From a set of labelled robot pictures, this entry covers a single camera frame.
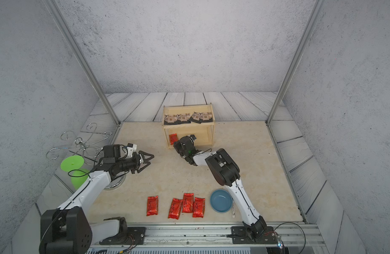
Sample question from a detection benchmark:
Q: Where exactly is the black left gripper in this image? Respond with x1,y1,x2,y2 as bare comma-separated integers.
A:
115,151,154,174

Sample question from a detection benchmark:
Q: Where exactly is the red tea bag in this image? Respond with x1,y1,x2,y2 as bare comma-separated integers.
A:
168,198,183,220
146,196,159,216
182,193,194,213
192,197,205,218
169,133,179,146

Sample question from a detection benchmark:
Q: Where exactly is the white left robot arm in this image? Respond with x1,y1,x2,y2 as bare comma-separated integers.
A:
39,151,154,254

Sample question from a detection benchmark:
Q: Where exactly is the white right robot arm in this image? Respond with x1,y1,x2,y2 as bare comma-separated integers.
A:
173,134,273,242

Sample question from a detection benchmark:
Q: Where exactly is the light wooden two-tier shelf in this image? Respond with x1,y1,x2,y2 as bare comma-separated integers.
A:
162,104,216,149

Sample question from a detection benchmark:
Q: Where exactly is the blue round plate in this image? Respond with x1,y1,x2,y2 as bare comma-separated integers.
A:
210,189,233,213

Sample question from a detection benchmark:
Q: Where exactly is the green plastic goblet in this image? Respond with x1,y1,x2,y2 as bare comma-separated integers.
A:
60,155,90,190

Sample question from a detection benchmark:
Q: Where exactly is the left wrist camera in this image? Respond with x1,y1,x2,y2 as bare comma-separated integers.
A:
103,143,137,163

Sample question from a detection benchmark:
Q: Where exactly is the silver wire cup rack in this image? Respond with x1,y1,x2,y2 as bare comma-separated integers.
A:
45,122,119,171

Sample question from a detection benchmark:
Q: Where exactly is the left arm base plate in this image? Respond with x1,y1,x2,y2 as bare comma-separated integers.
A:
99,226,146,246

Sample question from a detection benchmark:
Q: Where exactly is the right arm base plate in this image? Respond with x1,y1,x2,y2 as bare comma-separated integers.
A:
226,226,278,244

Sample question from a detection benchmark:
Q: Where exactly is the left aluminium corner post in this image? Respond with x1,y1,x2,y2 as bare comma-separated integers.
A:
43,0,121,127

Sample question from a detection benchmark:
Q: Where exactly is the aluminium corner post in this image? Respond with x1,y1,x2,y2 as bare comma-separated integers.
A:
43,0,121,127
266,0,326,127

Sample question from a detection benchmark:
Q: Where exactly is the right aluminium corner post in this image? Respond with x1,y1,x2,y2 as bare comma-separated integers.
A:
266,0,326,127

